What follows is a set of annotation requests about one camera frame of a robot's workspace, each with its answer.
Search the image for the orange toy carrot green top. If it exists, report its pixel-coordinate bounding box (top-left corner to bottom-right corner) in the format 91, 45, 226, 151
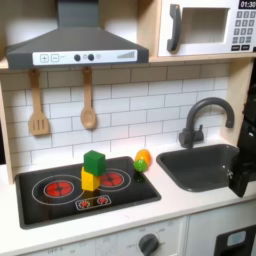
133, 148, 152, 173

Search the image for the green wooden block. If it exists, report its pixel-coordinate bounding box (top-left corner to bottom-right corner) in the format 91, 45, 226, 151
83, 149, 107, 177

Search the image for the wooden spoon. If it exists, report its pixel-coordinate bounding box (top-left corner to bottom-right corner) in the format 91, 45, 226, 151
79, 66, 98, 130

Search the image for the dark grey curved tap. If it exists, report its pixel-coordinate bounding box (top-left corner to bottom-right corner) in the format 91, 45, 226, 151
178, 96, 236, 150

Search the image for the yellow wooden block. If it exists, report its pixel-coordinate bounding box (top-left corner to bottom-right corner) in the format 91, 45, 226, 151
80, 166, 102, 192

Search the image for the dark grey sink basin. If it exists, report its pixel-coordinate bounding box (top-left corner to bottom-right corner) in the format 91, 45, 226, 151
155, 143, 256, 193

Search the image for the wooden slotted spatula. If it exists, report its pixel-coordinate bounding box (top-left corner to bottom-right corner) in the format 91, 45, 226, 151
28, 69, 51, 137

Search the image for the grey range hood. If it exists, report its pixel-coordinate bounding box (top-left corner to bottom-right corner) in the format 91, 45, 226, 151
4, 0, 150, 70

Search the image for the white toy microwave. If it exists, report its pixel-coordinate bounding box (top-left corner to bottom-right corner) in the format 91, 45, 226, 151
157, 0, 256, 58

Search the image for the dark grey oven knob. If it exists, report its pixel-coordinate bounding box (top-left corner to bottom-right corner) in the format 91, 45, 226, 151
138, 233, 160, 256

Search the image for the black toy cooktop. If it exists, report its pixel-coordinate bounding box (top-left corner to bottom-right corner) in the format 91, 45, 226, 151
14, 155, 162, 230

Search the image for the grey microwave handle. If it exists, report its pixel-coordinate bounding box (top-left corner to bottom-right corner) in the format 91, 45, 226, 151
166, 3, 183, 53

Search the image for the light wooden kitchen frame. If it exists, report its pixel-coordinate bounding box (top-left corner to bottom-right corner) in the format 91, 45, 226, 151
0, 0, 256, 185

